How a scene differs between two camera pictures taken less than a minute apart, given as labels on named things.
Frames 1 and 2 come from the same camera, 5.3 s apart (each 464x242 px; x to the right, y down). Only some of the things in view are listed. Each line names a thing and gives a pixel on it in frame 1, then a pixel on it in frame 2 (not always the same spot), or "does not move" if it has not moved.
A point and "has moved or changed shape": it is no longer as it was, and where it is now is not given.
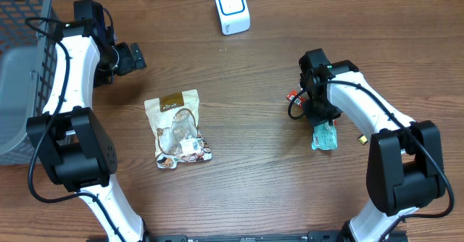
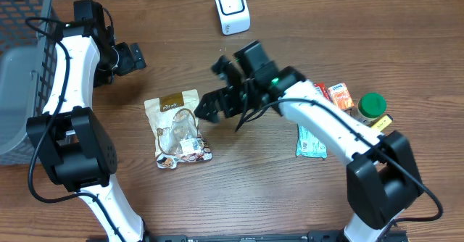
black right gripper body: (320, 110) -> (244, 99)
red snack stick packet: (299, 101) has moved or changed shape
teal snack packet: (324, 136) has moved or changed shape
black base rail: (317, 236) does not move
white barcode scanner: (233, 9) does not move
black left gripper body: (126, 63) does not move
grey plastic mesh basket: (28, 39) does not move
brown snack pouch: (173, 119) does not move
